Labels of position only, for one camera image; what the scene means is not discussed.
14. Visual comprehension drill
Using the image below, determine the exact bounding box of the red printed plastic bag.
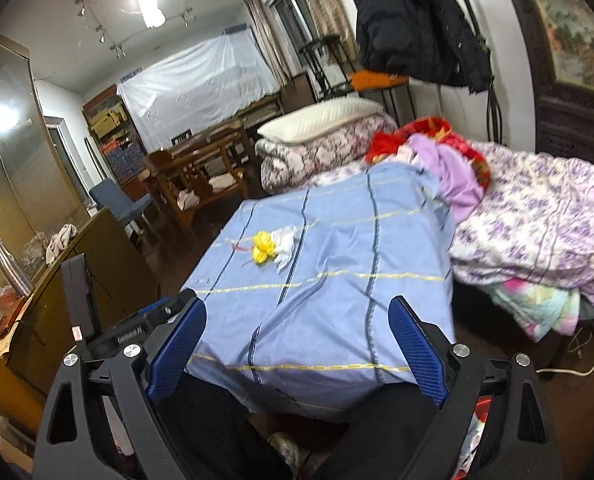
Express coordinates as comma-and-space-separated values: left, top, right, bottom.
464, 394, 494, 480

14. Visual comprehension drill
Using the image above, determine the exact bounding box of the white tissue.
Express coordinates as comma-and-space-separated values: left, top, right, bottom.
269, 226, 298, 274

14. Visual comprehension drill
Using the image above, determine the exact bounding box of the black padded jacket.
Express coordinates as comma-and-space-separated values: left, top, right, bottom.
349, 0, 494, 93

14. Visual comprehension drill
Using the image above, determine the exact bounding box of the black metal bed frame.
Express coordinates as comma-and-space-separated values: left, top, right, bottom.
274, 0, 505, 148

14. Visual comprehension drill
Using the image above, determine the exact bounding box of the steel water bottle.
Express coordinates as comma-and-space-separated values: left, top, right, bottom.
0, 237, 34, 298

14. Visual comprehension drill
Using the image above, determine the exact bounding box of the pastel blanket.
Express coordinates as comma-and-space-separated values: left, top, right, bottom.
487, 277, 585, 343

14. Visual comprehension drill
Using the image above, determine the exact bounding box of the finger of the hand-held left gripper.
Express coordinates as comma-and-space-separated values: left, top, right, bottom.
144, 294, 199, 333

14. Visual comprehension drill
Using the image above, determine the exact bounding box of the beige cloth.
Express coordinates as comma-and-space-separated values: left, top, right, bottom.
46, 224, 78, 267

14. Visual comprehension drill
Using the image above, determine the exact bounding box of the white power cable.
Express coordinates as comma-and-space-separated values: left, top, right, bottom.
536, 280, 594, 378

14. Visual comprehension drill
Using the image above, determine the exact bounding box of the black plant stand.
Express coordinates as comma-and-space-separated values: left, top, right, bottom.
298, 34, 348, 96

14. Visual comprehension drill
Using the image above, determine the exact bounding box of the grey floral folded quilt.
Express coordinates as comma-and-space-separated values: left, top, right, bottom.
254, 112, 398, 196

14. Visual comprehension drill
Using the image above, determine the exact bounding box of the yellow wrapper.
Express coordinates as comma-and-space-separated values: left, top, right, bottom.
252, 231, 279, 265

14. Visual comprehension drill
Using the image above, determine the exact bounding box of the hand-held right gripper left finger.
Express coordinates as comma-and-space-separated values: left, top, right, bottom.
32, 299, 209, 480

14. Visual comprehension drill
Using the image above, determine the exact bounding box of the wooden cabinet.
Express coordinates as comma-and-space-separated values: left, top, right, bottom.
0, 207, 162, 441

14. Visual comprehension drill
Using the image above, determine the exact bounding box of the track light rail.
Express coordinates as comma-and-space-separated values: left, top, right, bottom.
52, 0, 200, 58

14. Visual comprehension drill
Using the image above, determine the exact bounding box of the wall mirror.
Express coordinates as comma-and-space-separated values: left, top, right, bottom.
0, 30, 95, 286

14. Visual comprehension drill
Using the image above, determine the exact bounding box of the carved wooden painted screen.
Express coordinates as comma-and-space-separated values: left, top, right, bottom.
494, 0, 594, 171

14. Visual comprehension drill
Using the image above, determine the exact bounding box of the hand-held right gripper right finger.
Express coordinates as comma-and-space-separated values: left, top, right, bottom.
388, 295, 563, 480

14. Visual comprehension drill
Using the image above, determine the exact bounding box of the wooden armchair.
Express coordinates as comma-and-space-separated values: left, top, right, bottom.
169, 132, 250, 230

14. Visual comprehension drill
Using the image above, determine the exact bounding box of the wooden table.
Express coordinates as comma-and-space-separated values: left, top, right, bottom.
142, 120, 248, 196

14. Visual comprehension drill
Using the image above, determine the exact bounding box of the blue checked blanket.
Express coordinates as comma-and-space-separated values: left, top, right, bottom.
181, 164, 458, 423

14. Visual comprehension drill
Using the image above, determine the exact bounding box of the red blanket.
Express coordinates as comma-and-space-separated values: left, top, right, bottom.
364, 116, 493, 193

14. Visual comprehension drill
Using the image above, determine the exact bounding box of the white pillow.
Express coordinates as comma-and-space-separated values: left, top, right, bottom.
257, 97, 385, 142

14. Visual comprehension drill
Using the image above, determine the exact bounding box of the white shoe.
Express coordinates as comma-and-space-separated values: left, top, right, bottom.
267, 432, 310, 476

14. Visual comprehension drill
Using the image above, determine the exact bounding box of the white cloth cover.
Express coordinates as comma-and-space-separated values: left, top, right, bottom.
118, 27, 284, 153

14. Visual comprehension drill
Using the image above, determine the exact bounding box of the lilac cloth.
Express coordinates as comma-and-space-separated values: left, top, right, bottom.
397, 132, 484, 223

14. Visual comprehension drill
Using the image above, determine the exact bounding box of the beige checked curtain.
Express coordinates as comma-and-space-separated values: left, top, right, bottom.
243, 0, 289, 88
292, 0, 358, 46

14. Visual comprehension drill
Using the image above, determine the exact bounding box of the orange flat box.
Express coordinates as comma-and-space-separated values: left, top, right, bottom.
351, 70, 409, 92

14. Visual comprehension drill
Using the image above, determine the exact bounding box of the window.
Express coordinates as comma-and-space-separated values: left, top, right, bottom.
269, 0, 318, 78

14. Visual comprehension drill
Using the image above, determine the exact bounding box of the shelf of cardboard boxes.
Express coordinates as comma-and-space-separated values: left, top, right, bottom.
83, 85, 145, 186

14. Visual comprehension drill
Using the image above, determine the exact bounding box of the purple floral quilt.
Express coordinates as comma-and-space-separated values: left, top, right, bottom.
450, 141, 594, 306

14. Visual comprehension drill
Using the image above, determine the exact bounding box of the person's left leg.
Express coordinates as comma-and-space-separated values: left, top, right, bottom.
162, 375, 298, 480

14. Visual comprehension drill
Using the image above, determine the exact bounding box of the blue chair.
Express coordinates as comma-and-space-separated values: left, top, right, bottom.
89, 178, 154, 241

